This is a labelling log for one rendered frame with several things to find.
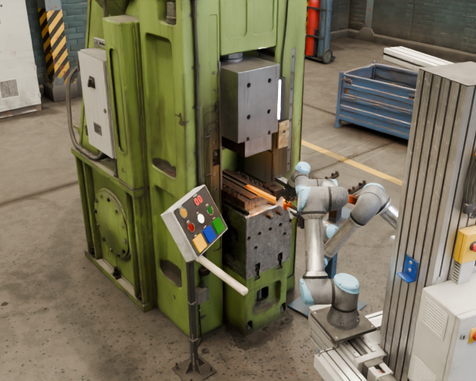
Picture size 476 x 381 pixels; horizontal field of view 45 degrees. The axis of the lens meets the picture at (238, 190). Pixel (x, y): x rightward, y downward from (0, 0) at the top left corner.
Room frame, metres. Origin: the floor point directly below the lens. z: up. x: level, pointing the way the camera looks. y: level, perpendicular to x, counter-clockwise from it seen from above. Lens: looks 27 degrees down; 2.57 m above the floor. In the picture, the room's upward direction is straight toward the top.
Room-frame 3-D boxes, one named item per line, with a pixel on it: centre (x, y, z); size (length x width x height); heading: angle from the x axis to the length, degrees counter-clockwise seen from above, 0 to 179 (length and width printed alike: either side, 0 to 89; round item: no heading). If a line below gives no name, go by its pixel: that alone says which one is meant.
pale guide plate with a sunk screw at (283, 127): (3.38, -0.28, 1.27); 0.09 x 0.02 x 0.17; 129
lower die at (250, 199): (3.25, 0.01, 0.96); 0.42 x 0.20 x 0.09; 39
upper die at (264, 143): (3.25, 0.01, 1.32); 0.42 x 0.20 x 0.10; 39
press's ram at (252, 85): (3.27, -0.02, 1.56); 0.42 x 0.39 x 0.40; 39
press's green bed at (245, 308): (3.29, -0.02, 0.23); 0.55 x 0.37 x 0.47; 39
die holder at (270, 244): (3.29, -0.02, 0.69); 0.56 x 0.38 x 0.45; 39
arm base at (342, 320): (2.15, -0.49, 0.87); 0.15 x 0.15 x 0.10
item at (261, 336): (3.04, -0.15, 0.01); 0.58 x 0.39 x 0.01; 129
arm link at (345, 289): (2.15, -0.49, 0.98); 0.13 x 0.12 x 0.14; 92
